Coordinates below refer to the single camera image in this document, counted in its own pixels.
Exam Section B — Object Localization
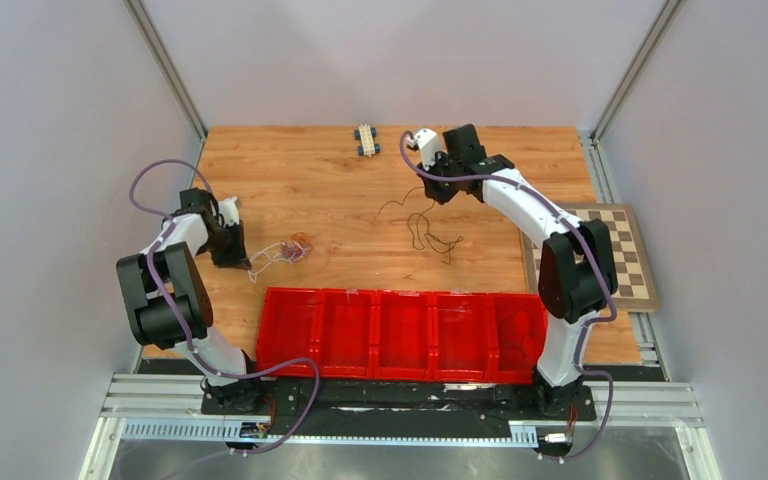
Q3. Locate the left purple robot hose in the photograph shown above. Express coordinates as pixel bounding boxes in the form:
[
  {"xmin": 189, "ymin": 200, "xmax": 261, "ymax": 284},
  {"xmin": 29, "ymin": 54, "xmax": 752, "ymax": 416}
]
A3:
[{"xmin": 128, "ymin": 158, "xmax": 322, "ymax": 480}]

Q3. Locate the red bin middle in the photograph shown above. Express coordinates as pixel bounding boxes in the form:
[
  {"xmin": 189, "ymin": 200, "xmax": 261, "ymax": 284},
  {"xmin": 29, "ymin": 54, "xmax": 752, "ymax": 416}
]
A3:
[{"xmin": 373, "ymin": 290, "xmax": 434, "ymax": 382}]

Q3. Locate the white blue toy car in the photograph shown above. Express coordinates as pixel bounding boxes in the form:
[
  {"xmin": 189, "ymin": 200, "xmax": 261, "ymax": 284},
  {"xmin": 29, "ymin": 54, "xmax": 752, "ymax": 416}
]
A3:
[{"xmin": 354, "ymin": 124, "xmax": 380, "ymax": 157}]

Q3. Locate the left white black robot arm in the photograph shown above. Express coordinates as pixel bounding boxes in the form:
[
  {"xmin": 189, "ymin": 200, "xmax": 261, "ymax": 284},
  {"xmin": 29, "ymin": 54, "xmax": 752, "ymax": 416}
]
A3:
[{"xmin": 116, "ymin": 188, "xmax": 266, "ymax": 414}]

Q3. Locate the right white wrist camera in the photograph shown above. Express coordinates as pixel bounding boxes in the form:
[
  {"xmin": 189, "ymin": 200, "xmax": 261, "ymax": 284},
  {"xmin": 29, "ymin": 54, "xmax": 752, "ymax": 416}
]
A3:
[{"xmin": 407, "ymin": 128, "xmax": 443, "ymax": 171}]

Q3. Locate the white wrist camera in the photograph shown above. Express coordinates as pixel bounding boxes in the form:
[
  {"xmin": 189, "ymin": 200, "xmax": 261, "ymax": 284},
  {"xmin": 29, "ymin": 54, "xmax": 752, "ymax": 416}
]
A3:
[
  {"xmin": 407, "ymin": 128, "xmax": 443, "ymax": 171},
  {"xmin": 218, "ymin": 196, "xmax": 242, "ymax": 230}
]

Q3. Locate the wooden chessboard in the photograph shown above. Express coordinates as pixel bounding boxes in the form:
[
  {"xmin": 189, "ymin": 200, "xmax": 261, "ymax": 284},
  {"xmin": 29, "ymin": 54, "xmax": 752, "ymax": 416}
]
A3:
[{"xmin": 520, "ymin": 202, "xmax": 661, "ymax": 313}]

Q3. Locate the orange blue tangled cable bundle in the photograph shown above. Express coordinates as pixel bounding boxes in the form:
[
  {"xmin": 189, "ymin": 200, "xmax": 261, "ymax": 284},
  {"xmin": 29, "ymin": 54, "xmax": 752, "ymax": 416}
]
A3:
[{"xmin": 280, "ymin": 233, "xmax": 315, "ymax": 264}]

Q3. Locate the aluminium frame rail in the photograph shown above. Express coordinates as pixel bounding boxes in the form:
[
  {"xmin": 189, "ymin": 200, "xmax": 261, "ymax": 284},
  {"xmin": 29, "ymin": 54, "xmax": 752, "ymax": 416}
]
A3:
[{"xmin": 100, "ymin": 374, "xmax": 704, "ymax": 428}]

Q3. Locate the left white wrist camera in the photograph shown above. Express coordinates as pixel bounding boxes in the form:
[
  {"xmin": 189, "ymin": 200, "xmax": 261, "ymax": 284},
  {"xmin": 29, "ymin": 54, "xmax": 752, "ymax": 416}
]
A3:
[{"xmin": 218, "ymin": 196, "xmax": 242, "ymax": 230}]

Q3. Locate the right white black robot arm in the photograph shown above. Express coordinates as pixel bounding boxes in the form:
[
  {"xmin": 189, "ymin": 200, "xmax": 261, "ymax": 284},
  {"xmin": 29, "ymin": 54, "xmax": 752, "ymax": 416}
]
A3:
[{"xmin": 399, "ymin": 124, "xmax": 618, "ymax": 418}]

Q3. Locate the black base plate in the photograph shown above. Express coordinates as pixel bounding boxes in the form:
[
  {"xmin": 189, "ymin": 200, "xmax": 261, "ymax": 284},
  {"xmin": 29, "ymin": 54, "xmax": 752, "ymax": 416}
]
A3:
[{"xmin": 201, "ymin": 377, "xmax": 597, "ymax": 439}]

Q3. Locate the red bin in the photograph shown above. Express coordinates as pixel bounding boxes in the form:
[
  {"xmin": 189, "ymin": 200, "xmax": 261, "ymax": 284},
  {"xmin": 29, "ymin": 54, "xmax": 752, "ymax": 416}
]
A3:
[
  {"xmin": 373, "ymin": 290, "xmax": 434, "ymax": 382},
  {"xmin": 436, "ymin": 293, "xmax": 491, "ymax": 382},
  {"xmin": 255, "ymin": 287, "xmax": 321, "ymax": 370},
  {"xmin": 490, "ymin": 293, "xmax": 547, "ymax": 385},
  {"xmin": 319, "ymin": 289, "xmax": 376, "ymax": 379}
]

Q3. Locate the white cable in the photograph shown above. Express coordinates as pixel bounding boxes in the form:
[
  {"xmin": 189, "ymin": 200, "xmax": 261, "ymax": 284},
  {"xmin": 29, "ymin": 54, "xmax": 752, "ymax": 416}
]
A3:
[{"xmin": 247, "ymin": 242, "xmax": 293, "ymax": 285}]

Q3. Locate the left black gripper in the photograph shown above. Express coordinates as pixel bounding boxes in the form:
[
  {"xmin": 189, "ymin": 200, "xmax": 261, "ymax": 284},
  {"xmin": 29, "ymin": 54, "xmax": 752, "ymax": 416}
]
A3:
[{"xmin": 199, "ymin": 221, "xmax": 251, "ymax": 271}]

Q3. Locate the red bin rightmost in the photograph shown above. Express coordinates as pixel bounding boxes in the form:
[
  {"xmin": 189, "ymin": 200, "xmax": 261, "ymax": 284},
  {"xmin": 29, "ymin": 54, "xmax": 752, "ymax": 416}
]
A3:
[{"xmin": 490, "ymin": 293, "xmax": 547, "ymax": 385}]

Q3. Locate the white slotted cable duct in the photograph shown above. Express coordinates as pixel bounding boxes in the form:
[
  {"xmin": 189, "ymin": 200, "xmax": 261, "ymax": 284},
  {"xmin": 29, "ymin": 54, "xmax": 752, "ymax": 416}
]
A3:
[{"xmin": 121, "ymin": 421, "xmax": 539, "ymax": 446}]

